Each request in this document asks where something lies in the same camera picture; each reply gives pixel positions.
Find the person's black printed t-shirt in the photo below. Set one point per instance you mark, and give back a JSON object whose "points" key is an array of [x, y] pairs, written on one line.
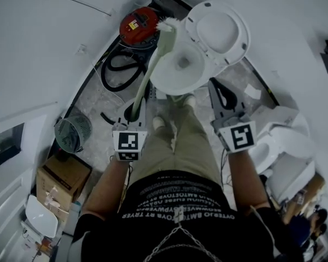
{"points": [[104, 241]]}

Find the person's right forearm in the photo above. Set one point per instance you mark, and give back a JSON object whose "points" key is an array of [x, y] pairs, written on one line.
{"points": [[246, 179]]}

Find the red vacuum cleaner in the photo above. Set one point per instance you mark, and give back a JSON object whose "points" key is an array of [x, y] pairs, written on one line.
{"points": [[138, 26]]}

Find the grey perforated bracket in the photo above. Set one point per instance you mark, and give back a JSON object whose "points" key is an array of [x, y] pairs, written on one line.
{"points": [[151, 94]]}

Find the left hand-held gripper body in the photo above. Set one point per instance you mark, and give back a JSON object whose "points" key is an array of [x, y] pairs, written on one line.
{"points": [[128, 142]]}

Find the person's khaki trousers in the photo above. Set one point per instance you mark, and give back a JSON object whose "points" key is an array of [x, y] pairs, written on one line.
{"points": [[180, 146]]}

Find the grey mesh waste basket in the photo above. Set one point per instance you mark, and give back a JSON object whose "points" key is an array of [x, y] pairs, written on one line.
{"points": [[73, 134]]}

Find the white rectangular fixture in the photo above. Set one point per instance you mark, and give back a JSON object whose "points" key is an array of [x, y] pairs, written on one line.
{"points": [[289, 184]]}

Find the green plastic bin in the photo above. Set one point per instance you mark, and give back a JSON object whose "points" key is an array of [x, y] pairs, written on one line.
{"points": [[173, 97]]}

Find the white wall socket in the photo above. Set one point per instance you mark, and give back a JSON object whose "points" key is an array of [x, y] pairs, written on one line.
{"points": [[111, 12], [81, 49]]}

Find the pale green toilet brush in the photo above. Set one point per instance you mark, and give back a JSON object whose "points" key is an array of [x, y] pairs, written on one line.
{"points": [[166, 42]]}

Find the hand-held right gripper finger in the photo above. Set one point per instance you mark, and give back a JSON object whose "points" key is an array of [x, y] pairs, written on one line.
{"points": [[240, 104], [216, 108]]}

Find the person's left forearm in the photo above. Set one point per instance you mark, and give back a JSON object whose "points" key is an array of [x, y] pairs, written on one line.
{"points": [[106, 184]]}

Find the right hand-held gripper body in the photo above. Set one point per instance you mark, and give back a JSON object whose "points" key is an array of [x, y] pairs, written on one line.
{"points": [[242, 136]]}

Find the white paper sheet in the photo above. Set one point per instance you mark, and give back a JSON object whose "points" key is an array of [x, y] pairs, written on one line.
{"points": [[252, 92]]}

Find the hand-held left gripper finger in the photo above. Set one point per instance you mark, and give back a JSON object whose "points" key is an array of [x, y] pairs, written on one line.
{"points": [[144, 116], [123, 116]]}

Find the white toilet with square tank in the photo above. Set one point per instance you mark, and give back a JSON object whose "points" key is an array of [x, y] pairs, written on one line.
{"points": [[289, 140]]}

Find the white oval toilet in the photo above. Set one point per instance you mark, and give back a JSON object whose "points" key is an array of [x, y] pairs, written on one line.
{"points": [[166, 78]]}

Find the window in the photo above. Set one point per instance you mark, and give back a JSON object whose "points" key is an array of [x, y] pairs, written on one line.
{"points": [[5, 143]]}

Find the white loose toilet seat lid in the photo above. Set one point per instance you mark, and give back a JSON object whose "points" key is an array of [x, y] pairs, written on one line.
{"points": [[41, 217]]}

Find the brown cardboard box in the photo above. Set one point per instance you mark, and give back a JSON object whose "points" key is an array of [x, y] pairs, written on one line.
{"points": [[63, 181]]}

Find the person's right shoe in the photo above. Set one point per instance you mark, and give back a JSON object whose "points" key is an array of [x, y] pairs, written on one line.
{"points": [[189, 99]]}

